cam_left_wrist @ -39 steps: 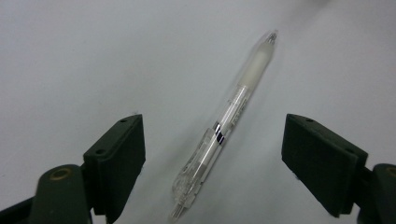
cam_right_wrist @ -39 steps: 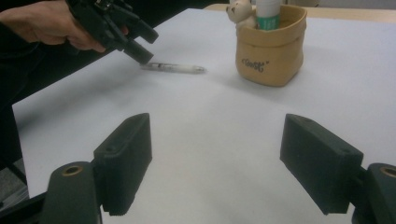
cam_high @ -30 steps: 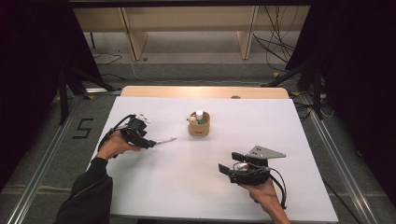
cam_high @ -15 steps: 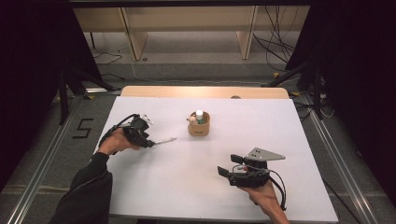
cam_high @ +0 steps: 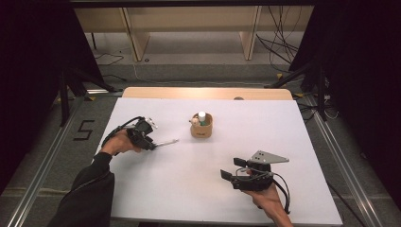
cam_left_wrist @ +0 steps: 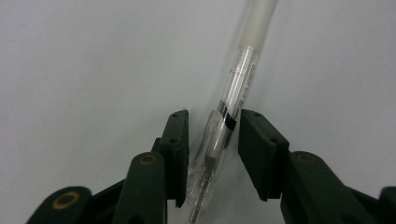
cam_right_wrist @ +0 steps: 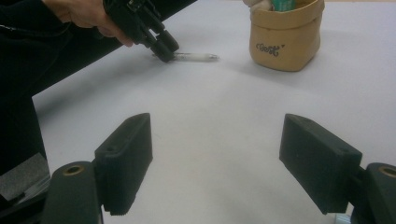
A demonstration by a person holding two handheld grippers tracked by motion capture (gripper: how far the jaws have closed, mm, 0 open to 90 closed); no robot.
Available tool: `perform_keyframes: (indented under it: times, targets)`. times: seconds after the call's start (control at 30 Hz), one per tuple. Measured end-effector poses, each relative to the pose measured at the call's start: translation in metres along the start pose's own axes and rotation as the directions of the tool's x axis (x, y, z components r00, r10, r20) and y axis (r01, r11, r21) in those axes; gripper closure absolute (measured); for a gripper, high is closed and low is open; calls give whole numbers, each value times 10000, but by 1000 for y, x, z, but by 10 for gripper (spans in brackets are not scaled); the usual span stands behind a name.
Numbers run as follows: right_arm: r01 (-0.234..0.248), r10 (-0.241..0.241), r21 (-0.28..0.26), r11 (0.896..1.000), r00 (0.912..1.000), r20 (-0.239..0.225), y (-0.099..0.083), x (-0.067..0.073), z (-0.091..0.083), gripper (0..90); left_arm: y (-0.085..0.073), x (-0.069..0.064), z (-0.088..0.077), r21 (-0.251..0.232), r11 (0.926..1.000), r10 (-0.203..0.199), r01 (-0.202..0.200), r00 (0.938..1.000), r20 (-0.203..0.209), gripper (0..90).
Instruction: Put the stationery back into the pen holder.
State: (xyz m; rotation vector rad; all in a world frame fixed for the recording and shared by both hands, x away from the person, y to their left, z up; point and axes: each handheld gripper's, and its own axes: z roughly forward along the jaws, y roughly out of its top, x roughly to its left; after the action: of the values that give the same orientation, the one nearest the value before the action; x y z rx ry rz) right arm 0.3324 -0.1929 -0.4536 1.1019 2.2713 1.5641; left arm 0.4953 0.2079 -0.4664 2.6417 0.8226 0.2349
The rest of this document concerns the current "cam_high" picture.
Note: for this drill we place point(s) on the aluminium floor rail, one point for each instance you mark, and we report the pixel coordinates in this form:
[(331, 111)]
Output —
[(41, 170), (343, 164)]

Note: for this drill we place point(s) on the black tripod stand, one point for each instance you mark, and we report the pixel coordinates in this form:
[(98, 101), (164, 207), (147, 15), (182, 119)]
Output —
[(321, 94), (64, 101)]

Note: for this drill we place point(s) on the silver pen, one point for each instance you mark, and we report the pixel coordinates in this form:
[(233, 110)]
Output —
[(167, 143)]

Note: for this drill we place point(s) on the light wooden bench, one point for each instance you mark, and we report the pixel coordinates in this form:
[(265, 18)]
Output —
[(189, 19)]

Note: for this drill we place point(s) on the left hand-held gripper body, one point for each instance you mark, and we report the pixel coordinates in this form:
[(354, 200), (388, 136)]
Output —
[(141, 130)]

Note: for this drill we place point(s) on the black overhead bar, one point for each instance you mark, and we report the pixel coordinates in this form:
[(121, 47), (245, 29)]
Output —
[(189, 3)]

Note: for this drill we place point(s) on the person's right hand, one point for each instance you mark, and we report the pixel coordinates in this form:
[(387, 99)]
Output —
[(268, 200)]

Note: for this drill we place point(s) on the black curtain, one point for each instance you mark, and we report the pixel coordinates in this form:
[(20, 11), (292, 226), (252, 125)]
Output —
[(362, 78), (38, 63)]

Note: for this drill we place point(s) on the green and white glue stick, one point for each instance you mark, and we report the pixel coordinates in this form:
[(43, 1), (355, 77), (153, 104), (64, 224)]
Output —
[(202, 116)]

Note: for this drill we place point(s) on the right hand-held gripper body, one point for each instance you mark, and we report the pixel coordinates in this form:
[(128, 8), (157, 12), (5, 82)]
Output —
[(255, 181)]

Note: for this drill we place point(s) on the person's left hand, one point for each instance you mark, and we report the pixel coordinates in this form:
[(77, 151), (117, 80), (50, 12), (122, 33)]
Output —
[(119, 143)]

